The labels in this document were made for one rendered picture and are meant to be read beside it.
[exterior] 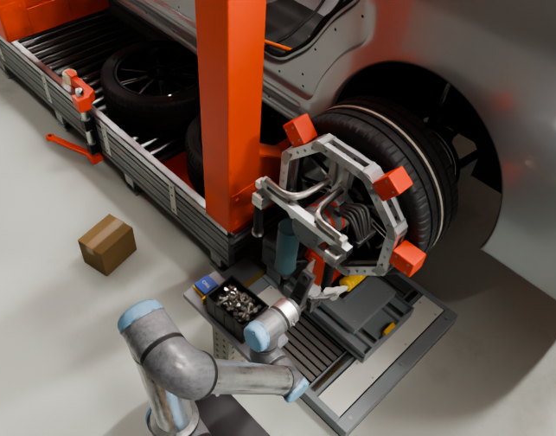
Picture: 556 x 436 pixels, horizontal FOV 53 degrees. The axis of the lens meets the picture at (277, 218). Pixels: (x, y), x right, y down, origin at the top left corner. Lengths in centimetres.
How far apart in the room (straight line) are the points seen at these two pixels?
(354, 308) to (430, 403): 53
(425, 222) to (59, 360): 172
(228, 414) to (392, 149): 113
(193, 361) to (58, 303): 167
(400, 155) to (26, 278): 197
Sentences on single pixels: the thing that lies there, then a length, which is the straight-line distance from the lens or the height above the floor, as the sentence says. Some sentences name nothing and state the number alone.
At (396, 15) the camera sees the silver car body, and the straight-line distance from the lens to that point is 200.
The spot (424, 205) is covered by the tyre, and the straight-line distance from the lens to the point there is 191.
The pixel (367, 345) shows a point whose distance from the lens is 256.
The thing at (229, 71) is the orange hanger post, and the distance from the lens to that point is 186.
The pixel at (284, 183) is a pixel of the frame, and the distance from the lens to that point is 217.
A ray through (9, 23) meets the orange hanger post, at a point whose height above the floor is 63.
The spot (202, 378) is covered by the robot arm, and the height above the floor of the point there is 114.
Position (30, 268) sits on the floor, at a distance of 310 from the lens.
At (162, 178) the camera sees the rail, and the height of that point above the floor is 36.
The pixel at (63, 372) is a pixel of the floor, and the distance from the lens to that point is 273.
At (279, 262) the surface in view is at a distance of 226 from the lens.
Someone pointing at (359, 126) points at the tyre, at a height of 118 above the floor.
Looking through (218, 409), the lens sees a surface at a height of 30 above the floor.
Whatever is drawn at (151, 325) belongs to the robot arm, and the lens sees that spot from 135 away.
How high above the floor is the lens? 234
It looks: 48 degrees down
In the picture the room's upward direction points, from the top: 5 degrees clockwise
